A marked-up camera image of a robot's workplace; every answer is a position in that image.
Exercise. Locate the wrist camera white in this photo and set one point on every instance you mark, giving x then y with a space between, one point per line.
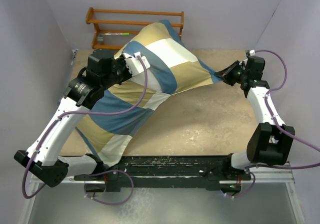
136 63
250 53

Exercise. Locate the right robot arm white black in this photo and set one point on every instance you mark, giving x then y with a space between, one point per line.
271 141

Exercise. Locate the patchwork pillowcase blue beige white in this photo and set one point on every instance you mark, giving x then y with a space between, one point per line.
173 69

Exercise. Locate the aluminium frame rail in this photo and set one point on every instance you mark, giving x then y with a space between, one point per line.
125 176

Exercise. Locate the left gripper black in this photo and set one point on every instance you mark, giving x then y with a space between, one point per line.
121 61

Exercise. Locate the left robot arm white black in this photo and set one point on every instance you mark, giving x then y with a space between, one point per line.
101 72

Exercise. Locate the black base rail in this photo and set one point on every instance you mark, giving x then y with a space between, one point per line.
170 165

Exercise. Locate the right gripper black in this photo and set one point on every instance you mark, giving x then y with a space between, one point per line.
228 79

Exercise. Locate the orange wooden rack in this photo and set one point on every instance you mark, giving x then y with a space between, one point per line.
132 21

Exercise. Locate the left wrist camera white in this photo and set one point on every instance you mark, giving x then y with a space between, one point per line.
136 63

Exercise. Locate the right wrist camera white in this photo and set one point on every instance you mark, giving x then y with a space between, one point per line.
250 53

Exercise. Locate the green white pen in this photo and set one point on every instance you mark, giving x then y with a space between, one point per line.
117 34

